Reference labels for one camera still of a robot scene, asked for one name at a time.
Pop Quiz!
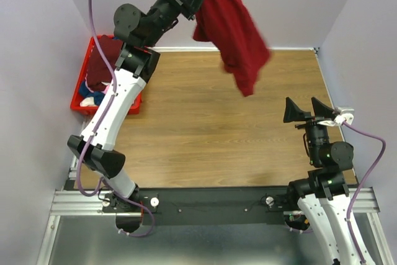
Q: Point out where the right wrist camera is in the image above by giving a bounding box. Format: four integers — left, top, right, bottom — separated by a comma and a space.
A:
318, 107, 355, 127

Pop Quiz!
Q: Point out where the maroon t-shirt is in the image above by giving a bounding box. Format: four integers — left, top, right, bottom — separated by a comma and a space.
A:
86, 35, 123, 92

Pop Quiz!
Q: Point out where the white garment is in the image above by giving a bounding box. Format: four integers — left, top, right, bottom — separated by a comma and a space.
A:
79, 97, 96, 107

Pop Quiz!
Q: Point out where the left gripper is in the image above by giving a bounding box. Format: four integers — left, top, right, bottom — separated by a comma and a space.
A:
142, 0, 211, 48

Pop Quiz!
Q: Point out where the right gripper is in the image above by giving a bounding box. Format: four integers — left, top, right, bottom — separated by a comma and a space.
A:
283, 96, 334, 164

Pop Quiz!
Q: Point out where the red plastic bin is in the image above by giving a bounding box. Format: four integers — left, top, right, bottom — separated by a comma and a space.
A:
69, 35, 143, 115

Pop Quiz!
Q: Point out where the pink t-shirt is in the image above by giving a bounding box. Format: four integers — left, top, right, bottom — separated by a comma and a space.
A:
102, 84, 110, 94

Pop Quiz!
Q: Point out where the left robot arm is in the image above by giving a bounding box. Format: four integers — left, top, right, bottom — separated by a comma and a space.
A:
68, 0, 204, 212

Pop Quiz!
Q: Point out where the red t-shirt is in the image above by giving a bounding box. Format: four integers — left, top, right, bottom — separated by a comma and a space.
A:
193, 0, 271, 97

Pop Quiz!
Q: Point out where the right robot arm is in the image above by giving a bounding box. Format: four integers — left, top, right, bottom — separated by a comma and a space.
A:
283, 97, 374, 264

